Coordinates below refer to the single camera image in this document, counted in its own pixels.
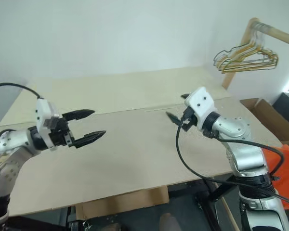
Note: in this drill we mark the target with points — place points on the light wooden floor rail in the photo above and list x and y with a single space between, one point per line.
231 216

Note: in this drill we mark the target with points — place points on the black metal table frame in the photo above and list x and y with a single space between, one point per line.
219 195

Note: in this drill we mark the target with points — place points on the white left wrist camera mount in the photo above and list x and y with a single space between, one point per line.
42 113

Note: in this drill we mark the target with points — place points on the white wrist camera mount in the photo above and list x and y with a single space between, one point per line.
42 113
202 101

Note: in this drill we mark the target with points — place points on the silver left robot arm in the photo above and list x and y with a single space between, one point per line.
12 142

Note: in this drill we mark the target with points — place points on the bunch of gold hangers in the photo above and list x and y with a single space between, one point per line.
245 68

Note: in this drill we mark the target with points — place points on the cardboard panel under table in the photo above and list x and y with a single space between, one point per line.
122 202

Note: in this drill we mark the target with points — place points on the wooden clothes rack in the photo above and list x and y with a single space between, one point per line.
243 45

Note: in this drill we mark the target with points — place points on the black metal table leg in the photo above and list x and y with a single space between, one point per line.
72 219

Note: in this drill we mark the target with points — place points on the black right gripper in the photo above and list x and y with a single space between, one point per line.
190 119

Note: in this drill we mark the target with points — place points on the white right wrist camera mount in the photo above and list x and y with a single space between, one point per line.
202 101

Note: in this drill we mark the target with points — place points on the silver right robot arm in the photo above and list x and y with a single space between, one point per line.
231 126

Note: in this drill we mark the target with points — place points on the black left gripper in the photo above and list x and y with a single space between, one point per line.
60 136

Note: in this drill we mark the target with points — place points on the open brown cardboard box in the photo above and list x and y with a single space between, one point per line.
262 113

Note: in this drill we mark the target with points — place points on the black monitor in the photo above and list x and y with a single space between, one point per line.
285 101

